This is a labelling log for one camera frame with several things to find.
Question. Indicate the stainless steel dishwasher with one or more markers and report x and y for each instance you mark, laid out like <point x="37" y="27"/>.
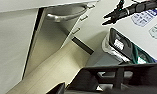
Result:
<point x="57" y="31"/>

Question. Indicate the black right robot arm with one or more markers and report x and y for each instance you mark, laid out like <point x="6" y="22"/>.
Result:
<point x="152" y="5"/>

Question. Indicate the white drawer unit narrow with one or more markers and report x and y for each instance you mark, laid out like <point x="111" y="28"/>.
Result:
<point x="85" y="23"/>

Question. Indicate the white under-sink cabinet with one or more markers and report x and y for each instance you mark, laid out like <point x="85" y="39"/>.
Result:
<point x="12" y="46"/>

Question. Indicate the colourful wall poster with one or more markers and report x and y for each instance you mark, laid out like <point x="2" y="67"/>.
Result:
<point x="149" y="21"/>

